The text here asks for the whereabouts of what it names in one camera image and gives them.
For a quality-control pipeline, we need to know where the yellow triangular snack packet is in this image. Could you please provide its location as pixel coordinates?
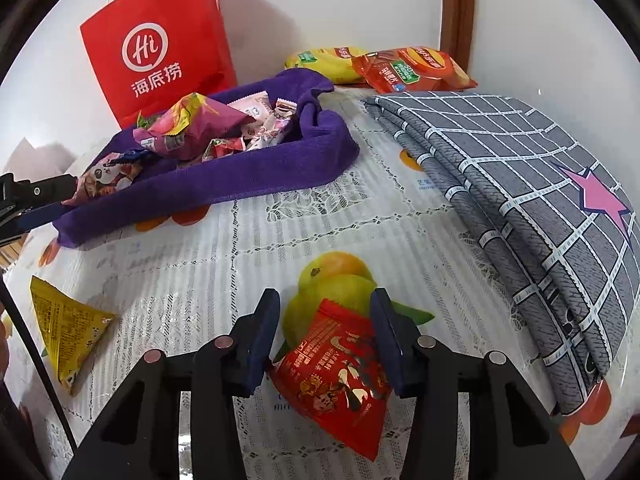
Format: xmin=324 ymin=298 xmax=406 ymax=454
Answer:
xmin=30 ymin=275 xmax=119 ymax=397

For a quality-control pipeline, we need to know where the white lace fruit tablecloth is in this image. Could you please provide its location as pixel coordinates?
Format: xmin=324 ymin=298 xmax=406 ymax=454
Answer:
xmin=0 ymin=82 xmax=631 ymax=480

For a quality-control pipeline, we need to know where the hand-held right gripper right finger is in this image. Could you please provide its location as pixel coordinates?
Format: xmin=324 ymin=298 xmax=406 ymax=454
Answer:
xmin=369 ymin=287 xmax=586 ymax=480

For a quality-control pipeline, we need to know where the white strawberry snack packet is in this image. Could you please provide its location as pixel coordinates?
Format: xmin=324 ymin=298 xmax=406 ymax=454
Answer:
xmin=202 ymin=136 xmax=247 ymax=162

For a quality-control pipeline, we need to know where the grey checked folded blanket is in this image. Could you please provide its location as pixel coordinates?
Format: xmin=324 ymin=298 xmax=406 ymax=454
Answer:
xmin=361 ymin=91 xmax=640 ymax=417

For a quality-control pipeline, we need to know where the yellow chip bag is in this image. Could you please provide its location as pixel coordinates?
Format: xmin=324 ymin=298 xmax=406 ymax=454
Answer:
xmin=285 ymin=46 xmax=368 ymax=85

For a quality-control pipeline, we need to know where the red paper bag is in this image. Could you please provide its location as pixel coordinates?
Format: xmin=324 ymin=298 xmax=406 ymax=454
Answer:
xmin=80 ymin=0 xmax=238 ymax=130

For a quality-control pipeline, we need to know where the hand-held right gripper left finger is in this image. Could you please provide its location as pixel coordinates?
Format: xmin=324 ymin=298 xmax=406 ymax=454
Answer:
xmin=62 ymin=287 xmax=282 ymax=480

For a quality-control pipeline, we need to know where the black cable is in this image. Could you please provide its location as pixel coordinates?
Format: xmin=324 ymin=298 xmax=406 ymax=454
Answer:
xmin=0 ymin=272 xmax=78 ymax=453

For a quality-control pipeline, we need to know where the pink bear snack packet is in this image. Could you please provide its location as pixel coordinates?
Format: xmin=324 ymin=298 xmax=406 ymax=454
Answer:
xmin=244 ymin=99 xmax=297 ymax=152

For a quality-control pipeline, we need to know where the red chip bag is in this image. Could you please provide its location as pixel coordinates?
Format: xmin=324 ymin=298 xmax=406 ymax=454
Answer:
xmin=351 ymin=46 xmax=478 ymax=95

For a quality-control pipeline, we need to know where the pink and yellow snack packet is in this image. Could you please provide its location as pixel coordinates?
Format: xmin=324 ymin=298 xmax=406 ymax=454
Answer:
xmin=136 ymin=92 xmax=257 ymax=161

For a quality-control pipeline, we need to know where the panda print snack packet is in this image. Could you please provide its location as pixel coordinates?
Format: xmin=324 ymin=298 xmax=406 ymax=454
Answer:
xmin=62 ymin=151 xmax=153 ymax=207

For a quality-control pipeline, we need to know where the red snack packet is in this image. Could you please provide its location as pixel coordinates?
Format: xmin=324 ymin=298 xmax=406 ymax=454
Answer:
xmin=267 ymin=299 xmax=396 ymax=462

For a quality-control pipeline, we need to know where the purple cloth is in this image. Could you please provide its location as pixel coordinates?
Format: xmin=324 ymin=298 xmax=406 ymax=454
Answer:
xmin=52 ymin=69 xmax=361 ymax=250

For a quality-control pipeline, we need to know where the brown wooden frame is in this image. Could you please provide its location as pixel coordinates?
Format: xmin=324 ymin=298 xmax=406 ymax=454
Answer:
xmin=440 ymin=0 xmax=476 ymax=68

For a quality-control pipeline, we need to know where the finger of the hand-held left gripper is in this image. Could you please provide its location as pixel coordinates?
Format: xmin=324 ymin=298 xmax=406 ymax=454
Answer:
xmin=0 ymin=209 xmax=66 ymax=244
xmin=0 ymin=174 xmax=80 ymax=211

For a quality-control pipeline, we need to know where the light wooden furniture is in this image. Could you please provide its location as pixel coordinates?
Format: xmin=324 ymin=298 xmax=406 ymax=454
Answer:
xmin=0 ymin=240 xmax=26 ymax=268

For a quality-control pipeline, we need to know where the white pink snack packet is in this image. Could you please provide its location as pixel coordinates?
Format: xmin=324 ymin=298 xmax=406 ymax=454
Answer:
xmin=227 ymin=91 xmax=275 ymax=122

